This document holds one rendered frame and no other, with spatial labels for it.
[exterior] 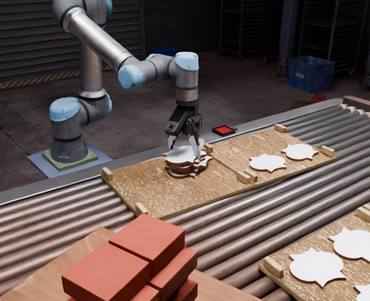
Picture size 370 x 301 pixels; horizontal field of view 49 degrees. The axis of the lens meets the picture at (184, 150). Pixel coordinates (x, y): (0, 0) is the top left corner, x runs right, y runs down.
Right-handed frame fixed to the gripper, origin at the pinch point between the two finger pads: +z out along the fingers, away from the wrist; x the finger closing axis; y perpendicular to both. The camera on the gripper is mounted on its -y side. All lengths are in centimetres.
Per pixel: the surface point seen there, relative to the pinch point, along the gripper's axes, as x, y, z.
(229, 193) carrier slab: -20.7, -4.5, 6.7
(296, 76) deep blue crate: 88, 433, 83
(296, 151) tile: -29.9, 36.0, 5.4
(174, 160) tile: -0.4, -6.4, -0.5
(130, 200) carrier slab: 4.1, -25.3, 6.7
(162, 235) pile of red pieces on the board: -45, -77, -33
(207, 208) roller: -17.5, -13.1, 8.8
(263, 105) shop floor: 97, 341, 100
